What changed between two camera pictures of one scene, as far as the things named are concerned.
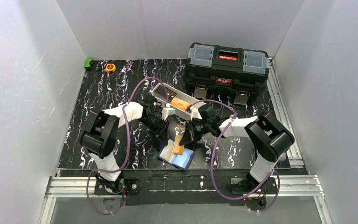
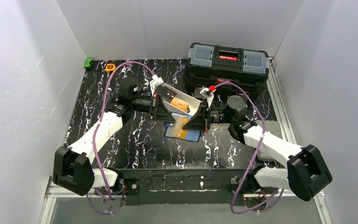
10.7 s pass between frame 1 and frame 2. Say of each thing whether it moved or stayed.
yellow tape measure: stayed
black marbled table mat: stayed
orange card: stayed
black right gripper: moved
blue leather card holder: moved
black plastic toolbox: stayed
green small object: stayed
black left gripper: moved
